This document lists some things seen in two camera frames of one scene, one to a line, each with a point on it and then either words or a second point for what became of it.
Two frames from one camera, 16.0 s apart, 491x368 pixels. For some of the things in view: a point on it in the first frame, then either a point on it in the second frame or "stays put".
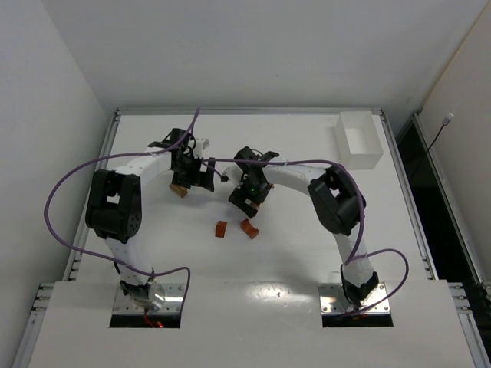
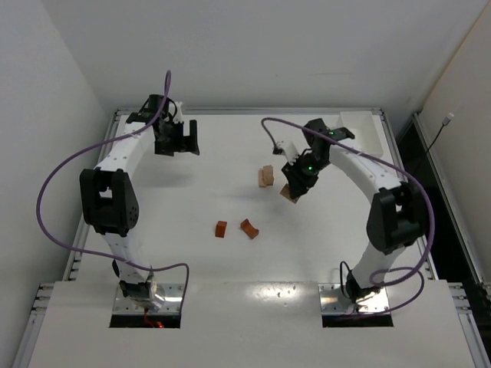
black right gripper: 243,198 -> 298,183
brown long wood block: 179,190 -> 285,192
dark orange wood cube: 221,228 stays put
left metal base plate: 173,296 stays put
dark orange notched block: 248,229 stays put
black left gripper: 190,178 -> 181,139
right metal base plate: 333,300 stays put
